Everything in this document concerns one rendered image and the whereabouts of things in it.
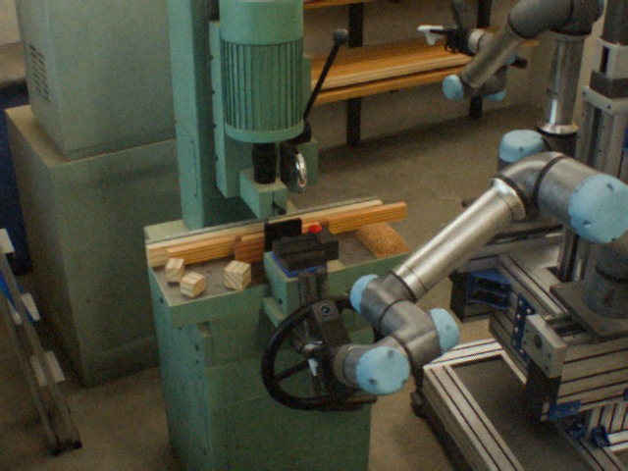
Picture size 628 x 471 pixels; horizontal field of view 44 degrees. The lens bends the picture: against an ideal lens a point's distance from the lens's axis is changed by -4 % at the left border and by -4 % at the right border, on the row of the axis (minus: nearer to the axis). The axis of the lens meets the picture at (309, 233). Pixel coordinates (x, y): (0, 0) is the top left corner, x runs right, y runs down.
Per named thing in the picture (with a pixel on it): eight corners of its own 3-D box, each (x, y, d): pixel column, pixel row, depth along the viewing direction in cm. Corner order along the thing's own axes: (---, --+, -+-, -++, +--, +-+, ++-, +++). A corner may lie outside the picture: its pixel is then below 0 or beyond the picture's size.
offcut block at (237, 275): (234, 277, 179) (233, 260, 177) (251, 281, 178) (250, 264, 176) (224, 287, 176) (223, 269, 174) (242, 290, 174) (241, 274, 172)
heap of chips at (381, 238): (378, 258, 187) (379, 243, 185) (351, 232, 198) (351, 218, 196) (411, 250, 190) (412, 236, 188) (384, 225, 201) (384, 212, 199)
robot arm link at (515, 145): (487, 177, 224) (491, 131, 217) (520, 167, 230) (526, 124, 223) (516, 192, 215) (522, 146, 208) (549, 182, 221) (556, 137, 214)
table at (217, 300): (183, 354, 164) (180, 330, 161) (148, 283, 188) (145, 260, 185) (435, 291, 185) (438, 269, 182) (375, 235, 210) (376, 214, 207)
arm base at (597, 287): (620, 280, 193) (627, 245, 188) (657, 312, 180) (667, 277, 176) (569, 289, 189) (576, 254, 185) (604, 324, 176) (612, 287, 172)
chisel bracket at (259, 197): (259, 226, 183) (258, 192, 179) (239, 201, 194) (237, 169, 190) (289, 220, 185) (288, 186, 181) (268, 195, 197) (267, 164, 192)
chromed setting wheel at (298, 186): (298, 204, 199) (297, 158, 193) (280, 184, 209) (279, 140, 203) (309, 202, 200) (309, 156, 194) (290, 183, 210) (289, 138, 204)
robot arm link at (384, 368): (423, 380, 126) (379, 406, 123) (393, 373, 137) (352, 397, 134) (403, 337, 126) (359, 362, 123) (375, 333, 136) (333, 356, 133)
